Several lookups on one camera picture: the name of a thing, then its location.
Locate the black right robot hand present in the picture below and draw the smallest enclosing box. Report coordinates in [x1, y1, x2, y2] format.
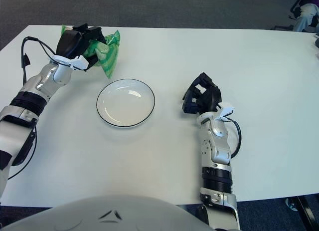
[181, 72, 222, 115]

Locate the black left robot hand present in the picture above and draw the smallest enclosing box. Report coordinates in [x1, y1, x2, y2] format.
[56, 23, 107, 72]

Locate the green potato chip bag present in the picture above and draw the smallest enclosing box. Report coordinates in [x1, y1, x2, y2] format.
[61, 25, 121, 79]

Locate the white plate with black rim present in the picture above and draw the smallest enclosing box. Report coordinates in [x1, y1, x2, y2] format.
[96, 78, 156, 129]

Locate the black office chair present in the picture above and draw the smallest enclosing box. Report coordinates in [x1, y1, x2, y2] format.
[274, 0, 304, 31]

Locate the seated person in grey trousers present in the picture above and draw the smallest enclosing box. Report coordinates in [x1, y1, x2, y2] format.
[293, 0, 319, 33]

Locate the black table leg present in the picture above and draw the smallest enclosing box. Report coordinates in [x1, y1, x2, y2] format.
[285, 196, 319, 231]

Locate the grey robot torso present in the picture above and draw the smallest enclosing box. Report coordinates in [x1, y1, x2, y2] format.
[0, 195, 212, 231]

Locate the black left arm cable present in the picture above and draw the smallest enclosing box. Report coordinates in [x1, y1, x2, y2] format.
[7, 36, 60, 179]

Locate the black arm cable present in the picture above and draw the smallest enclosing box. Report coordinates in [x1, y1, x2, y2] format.
[7, 36, 60, 179]
[225, 117, 242, 158]

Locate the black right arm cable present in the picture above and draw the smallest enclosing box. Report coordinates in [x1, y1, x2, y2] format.
[225, 117, 242, 158]

